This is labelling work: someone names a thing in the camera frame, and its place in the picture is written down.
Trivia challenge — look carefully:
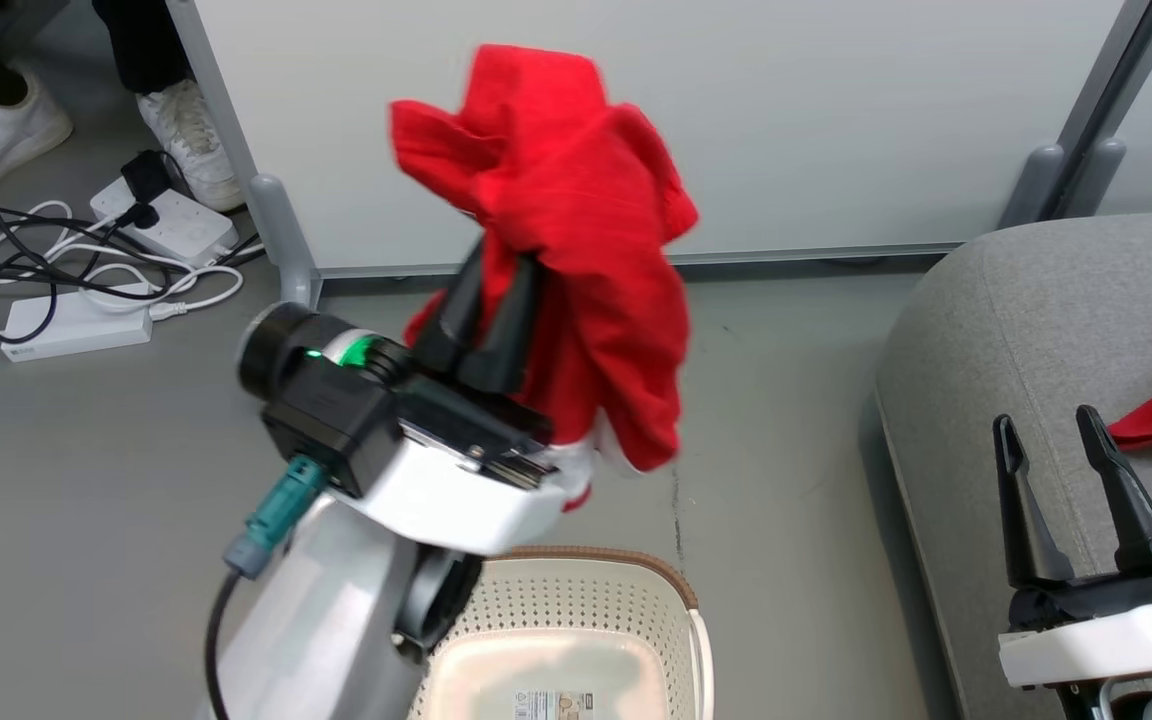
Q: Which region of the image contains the white perforated laundry basket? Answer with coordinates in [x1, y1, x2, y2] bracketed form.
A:
[406, 546, 716, 720]

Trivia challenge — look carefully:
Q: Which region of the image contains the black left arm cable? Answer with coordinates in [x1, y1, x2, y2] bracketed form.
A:
[202, 568, 243, 720]

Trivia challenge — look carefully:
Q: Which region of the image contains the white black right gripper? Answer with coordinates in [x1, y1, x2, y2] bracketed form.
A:
[992, 404, 1152, 690]

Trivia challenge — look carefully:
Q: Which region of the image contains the teal left camera connector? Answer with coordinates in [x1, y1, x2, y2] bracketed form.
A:
[224, 455, 328, 581]

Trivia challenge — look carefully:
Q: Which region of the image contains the white partition panel grey frame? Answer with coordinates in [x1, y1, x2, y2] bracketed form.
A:
[164, 0, 1152, 283]

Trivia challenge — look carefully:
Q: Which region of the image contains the black power adapter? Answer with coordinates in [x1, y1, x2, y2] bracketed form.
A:
[120, 149, 174, 208]

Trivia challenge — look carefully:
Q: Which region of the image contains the grey fabric sofa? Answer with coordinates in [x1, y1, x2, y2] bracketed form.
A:
[874, 211, 1152, 720]

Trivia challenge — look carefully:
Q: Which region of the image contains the grey partition foot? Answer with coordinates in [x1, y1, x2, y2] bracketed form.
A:
[247, 174, 324, 308]
[999, 138, 1129, 231]

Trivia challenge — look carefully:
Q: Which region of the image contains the red garment with white trim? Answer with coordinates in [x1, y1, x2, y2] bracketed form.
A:
[390, 43, 700, 512]

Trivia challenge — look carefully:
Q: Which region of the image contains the white power strip with plugs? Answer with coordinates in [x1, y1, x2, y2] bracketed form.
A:
[89, 178, 239, 268]

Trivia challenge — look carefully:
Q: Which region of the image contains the white long power strip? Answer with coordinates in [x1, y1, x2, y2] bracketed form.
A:
[0, 284, 154, 364]

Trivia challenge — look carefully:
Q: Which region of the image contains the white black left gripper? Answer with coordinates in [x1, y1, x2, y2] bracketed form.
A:
[237, 234, 578, 557]

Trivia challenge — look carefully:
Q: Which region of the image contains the white cable with plug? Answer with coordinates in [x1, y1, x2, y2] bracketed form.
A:
[86, 260, 246, 323]

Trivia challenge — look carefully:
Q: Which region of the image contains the printed basket label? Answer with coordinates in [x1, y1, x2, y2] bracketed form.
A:
[510, 689, 598, 720]

